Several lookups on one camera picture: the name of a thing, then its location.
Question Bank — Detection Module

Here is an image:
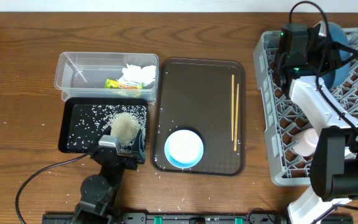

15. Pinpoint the dark blue plate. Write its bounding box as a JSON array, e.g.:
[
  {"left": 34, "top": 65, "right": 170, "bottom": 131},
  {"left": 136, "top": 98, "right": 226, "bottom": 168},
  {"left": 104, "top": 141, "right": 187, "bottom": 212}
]
[{"left": 323, "top": 22, "right": 350, "bottom": 90}]

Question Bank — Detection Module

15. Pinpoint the pile of rice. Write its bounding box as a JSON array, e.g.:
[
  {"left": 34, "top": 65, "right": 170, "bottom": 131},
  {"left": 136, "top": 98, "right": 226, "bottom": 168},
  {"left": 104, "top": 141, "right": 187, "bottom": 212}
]
[{"left": 71, "top": 105, "right": 147, "bottom": 154}]

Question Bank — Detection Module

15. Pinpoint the light blue bowl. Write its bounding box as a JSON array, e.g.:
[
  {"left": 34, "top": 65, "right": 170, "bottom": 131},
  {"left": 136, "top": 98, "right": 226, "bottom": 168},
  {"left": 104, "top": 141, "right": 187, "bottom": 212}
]
[{"left": 163, "top": 129, "right": 204, "bottom": 169}]

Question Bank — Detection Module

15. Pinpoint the yellow green snack wrapper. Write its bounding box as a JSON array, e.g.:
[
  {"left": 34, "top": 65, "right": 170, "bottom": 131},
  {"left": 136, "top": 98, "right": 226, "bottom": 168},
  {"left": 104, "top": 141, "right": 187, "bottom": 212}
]
[{"left": 104, "top": 78, "right": 143, "bottom": 90}]

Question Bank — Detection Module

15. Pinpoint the white tissue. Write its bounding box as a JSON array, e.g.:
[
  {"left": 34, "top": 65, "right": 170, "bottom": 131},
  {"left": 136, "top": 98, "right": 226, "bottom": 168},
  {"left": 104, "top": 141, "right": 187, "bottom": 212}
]
[{"left": 118, "top": 64, "right": 156, "bottom": 86}]

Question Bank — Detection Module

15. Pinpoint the white cup pink inside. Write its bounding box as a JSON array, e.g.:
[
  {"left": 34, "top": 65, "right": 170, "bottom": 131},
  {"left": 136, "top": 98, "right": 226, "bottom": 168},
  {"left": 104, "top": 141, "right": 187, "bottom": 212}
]
[{"left": 291, "top": 128, "right": 319, "bottom": 157}]

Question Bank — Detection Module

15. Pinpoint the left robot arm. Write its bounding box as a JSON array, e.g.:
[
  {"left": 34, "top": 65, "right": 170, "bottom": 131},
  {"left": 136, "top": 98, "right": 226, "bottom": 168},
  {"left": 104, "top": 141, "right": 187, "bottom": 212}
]
[{"left": 71, "top": 130, "right": 145, "bottom": 224}]

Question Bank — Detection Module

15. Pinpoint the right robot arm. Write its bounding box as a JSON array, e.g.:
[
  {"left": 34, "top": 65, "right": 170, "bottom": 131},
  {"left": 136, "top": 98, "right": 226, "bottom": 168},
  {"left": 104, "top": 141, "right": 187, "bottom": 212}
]
[{"left": 273, "top": 22, "right": 358, "bottom": 223}]

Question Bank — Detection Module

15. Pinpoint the grey dishwasher rack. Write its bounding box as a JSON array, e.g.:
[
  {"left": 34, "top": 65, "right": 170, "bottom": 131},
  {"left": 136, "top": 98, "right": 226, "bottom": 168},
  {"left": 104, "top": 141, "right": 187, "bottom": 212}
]
[{"left": 254, "top": 28, "right": 358, "bottom": 187}]

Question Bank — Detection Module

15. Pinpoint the clear plastic waste bin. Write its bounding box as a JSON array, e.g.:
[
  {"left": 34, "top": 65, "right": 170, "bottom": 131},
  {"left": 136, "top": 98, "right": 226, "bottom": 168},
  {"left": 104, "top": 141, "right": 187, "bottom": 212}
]
[{"left": 54, "top": 52, "right": 159, "bottom": 103}]

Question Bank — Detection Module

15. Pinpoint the black plastic tray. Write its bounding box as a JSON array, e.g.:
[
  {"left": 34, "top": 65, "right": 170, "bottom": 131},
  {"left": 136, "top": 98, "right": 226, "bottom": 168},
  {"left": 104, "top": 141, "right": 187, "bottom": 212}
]
[{"left": 58, "top": 98, "right": 148, "bottom": 153}]

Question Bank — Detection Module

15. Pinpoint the dark brown serving tray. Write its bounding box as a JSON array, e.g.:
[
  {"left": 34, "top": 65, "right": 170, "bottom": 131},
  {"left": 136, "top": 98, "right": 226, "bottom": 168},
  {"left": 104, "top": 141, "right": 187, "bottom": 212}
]
[{"left": 150, "top": 58, "right": 246, "bottom": 177}]

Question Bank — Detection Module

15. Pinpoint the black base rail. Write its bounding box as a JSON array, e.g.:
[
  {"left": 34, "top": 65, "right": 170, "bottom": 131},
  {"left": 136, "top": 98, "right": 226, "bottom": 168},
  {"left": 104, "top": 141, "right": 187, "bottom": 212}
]
[{"left": 41, "top": 213, "right": 354, "bottom": 224}]

